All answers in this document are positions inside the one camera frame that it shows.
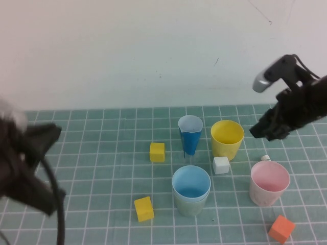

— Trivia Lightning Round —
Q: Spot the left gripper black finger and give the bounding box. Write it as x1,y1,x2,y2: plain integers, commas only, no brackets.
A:
30,135,60,169
25,123,63,143

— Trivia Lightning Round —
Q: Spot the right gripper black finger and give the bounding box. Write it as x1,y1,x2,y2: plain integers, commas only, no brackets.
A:
265,124,292,141
249,108,278,139

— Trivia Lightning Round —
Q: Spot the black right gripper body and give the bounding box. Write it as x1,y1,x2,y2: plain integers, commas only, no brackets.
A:
270,81,322,133

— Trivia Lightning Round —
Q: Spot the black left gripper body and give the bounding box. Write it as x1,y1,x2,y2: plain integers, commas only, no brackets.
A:
0,117,39,177

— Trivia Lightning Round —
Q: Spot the yellow plastic cup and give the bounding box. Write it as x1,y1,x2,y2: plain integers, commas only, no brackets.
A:
211,119,245,161

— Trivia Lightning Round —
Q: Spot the pink plastic cup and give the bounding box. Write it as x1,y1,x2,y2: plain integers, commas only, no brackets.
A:
249,161,291,207

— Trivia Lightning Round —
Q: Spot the light blue plastic cup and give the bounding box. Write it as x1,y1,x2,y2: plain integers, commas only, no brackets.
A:
171,165,212,204

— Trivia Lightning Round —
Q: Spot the white foam cube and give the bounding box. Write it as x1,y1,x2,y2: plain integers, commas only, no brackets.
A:
213,156,230,175

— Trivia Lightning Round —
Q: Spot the green checked tablecloth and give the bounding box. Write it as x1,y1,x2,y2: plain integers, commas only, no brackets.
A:
0,102,327,245

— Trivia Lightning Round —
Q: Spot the blue paper cone cup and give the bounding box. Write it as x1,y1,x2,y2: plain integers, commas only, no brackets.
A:
178,115,203,159

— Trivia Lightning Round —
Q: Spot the orange foam cube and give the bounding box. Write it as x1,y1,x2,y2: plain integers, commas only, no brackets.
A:
268,214,296,244

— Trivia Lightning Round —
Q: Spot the yellow foam cube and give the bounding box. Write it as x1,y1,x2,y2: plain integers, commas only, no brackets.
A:
134,196,155,223
149,142,166,163

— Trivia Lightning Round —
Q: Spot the green plastic cup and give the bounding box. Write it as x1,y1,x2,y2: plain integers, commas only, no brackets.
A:
173,188,210,217

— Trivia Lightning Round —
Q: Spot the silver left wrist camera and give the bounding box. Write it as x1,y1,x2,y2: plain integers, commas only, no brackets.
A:
0,98,28,130

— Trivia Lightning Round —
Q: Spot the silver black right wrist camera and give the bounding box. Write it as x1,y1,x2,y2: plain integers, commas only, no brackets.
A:
252,54,302,93

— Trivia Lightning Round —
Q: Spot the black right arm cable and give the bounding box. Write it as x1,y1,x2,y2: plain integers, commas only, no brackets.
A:
292,54,321,80

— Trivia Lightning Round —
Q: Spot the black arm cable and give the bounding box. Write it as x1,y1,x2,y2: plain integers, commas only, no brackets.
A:
292,54,321,80
42,155,66,245

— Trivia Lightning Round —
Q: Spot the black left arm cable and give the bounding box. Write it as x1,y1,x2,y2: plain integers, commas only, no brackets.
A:
42,155,66,245

